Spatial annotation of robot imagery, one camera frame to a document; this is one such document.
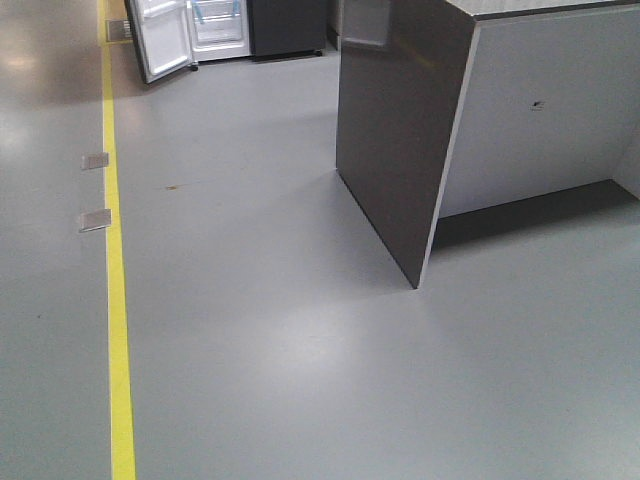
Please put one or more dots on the fridge door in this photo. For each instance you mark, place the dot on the fridge door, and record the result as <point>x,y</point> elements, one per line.
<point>161,37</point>

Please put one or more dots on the dark grey fridge body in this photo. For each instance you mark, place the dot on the dark grey fridge body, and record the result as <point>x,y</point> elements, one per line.
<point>235,29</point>

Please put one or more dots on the grey kitchen island cabinet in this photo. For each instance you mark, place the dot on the grey kitchen island cabinet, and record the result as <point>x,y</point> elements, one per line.
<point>449,107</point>

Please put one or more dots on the metal floor socket cover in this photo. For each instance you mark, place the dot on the metal floor socket cover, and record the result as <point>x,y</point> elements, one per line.
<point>95,220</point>
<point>94,161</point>

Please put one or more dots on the grey floor sign sticker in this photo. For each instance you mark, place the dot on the grey floor sign sticker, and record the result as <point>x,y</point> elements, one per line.
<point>118,30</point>

